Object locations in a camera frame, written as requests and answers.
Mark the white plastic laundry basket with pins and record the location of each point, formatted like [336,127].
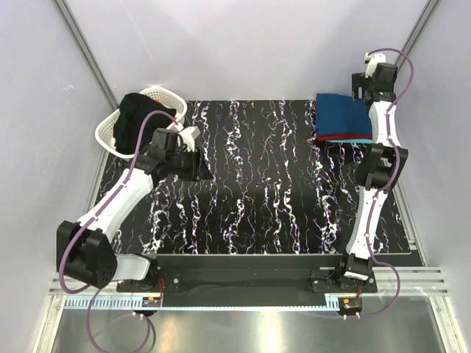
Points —
[104,131]

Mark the red folded t shirt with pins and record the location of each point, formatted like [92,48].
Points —
[342,137]

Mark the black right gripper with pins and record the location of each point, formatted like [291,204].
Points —
[358,80]

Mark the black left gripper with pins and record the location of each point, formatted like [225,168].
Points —
[199,169]

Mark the black t shirt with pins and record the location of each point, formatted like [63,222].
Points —
[134,107]

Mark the aluminium frame rail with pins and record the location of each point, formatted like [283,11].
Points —
[411,281]

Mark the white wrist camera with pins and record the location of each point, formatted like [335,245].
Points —
[188,138]
[372,60]

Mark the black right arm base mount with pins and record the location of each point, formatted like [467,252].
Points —
[329,280]

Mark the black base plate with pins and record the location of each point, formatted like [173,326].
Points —
[206,299]

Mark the teal folded t shirt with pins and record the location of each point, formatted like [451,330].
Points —
[352,141]

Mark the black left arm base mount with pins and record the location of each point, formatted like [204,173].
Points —
[166,278]

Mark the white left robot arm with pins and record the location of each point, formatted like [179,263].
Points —
[84,247]

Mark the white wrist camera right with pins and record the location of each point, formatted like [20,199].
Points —
[372,60]

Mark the blue printed t shirt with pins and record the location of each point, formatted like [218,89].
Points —
[342,114]

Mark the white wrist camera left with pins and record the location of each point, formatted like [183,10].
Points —
[188,138]

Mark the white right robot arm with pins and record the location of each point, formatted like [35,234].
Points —
[379,170]

